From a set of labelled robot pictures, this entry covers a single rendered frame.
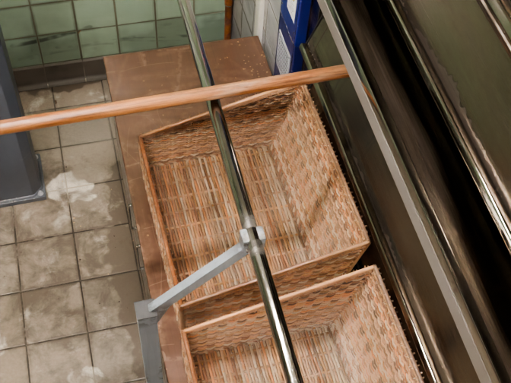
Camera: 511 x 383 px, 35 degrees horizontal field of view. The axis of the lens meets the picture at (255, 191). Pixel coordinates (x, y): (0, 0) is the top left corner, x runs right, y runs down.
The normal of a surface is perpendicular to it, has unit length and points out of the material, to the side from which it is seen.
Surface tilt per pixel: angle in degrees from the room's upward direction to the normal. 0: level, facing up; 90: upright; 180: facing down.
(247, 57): 0
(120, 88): 0
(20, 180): 90
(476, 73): 70
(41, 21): 90
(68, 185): 0
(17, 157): 90
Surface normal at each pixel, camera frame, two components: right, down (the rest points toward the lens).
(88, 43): 0.25, 0.80
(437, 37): -0.89, -0.04
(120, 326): 0.05, -0.58
